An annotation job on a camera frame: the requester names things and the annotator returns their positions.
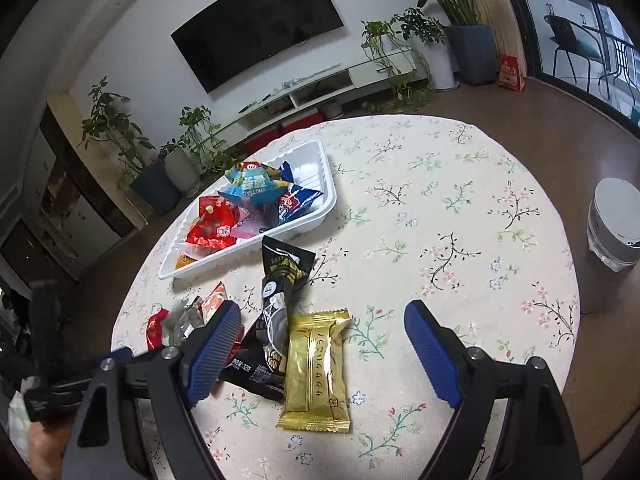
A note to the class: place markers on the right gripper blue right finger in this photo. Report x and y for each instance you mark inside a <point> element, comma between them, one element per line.
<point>439,356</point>

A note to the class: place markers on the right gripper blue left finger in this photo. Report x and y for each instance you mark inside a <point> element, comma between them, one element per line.
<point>206,352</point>

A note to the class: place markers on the black snack packet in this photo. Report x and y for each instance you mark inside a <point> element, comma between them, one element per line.
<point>260,363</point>

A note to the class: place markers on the orange yellow snack packet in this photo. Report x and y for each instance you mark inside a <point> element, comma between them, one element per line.
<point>183,260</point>

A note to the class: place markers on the clear pink bread packet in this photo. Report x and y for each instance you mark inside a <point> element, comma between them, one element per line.
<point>196,252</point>

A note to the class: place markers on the gold foil snack packet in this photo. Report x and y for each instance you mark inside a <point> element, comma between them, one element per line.
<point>314,388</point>

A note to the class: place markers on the pink small snack packet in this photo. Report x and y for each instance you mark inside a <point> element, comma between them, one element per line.
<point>251,223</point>

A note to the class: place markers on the large red snack bag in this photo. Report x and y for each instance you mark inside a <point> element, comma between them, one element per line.
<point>216,218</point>

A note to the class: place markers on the light blue cartoon snack bag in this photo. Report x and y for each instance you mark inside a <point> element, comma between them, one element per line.
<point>253,183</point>

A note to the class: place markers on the dark blue snack packet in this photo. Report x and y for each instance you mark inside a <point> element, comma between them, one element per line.
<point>297,200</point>

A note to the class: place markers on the person's left hand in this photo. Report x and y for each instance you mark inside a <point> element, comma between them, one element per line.
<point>46,445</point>

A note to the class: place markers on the small red candy wrapper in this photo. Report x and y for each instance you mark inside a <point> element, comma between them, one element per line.
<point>154,328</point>

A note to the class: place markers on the strawberry red snack packet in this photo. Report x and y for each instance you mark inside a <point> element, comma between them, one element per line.
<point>213,301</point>

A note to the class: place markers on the floral tablecloth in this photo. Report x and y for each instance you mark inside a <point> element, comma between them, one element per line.
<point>427,208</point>

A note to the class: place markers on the plant in dark blue pot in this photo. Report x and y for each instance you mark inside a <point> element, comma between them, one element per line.
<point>110,122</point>

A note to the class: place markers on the white cabinet with shelves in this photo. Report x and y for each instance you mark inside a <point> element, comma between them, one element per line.
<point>66,209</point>

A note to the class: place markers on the trailing green vine plant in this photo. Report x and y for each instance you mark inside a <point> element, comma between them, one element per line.
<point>201,139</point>

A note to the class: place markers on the white round bin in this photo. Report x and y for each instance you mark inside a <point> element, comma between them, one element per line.
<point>613,229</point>

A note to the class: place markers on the left red storage box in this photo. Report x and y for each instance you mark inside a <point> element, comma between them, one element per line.
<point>262,139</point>

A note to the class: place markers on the red storage box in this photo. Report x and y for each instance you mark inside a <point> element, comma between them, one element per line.
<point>302,120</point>
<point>262,139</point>

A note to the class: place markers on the white plastic tray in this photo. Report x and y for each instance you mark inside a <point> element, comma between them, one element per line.
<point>310,168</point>

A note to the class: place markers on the right red storage box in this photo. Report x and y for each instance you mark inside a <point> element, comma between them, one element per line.
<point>302,120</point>

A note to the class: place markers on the red paper bag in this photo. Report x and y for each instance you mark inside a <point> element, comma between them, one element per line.
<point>511,76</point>

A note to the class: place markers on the white TV console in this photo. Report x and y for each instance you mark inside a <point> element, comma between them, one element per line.
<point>313,91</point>

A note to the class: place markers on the tall plant in dark pot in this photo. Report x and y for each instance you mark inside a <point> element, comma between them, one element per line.
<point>471,41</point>

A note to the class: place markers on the bushy plant in white pot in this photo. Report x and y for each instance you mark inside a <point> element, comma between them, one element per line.
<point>426,37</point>

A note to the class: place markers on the black chair outside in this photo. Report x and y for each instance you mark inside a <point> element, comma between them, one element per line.
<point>573,50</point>

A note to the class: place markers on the wall mounted black television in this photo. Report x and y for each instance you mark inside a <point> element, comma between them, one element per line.
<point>230,36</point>

